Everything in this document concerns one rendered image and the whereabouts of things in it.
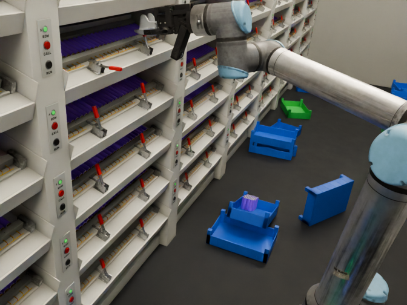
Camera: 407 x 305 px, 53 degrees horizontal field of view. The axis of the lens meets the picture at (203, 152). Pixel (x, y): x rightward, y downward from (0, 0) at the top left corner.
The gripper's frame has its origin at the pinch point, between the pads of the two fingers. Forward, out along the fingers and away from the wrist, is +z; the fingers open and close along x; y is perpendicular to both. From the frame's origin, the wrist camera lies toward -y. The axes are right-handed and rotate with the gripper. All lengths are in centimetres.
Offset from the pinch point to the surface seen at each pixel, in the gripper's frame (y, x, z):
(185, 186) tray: -80, -42, 15
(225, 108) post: -53, -88, 8
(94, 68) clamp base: -5.7, 27.7, -1.5
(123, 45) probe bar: -2.7, 6.9, 2.3
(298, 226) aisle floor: -110, -65, -36
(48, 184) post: -29, 51, 1
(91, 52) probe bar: -2.1, 23.3, 1.9
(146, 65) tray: -10.1, 2.4, -2.0
